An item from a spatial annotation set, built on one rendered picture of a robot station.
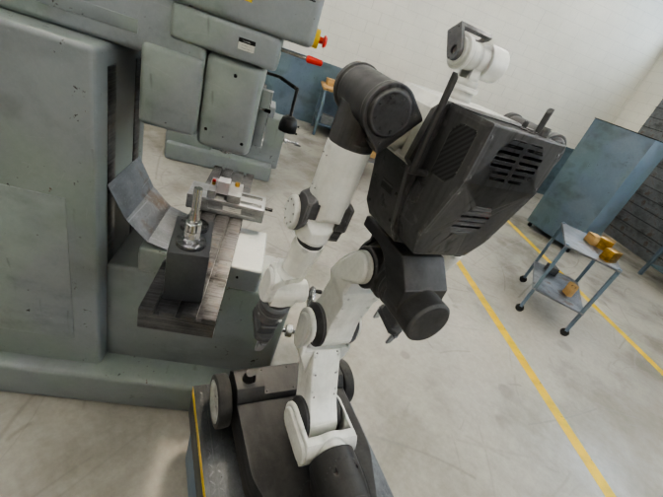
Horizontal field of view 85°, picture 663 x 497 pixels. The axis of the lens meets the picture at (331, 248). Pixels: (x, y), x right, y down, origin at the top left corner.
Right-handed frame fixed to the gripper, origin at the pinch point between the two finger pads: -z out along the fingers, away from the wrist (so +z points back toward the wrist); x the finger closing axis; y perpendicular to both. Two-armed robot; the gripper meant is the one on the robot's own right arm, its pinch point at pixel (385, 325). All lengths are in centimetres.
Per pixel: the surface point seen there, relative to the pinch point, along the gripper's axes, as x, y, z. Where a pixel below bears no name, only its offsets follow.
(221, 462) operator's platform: -18, 54, -52
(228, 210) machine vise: 77, 40, -17
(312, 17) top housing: 70, 31, 72
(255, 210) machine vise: 74, 29, -13
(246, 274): 44, 38, -23
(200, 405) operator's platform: 6, 58, -58
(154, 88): 79, 73, 36
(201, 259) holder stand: 25, 63, 11
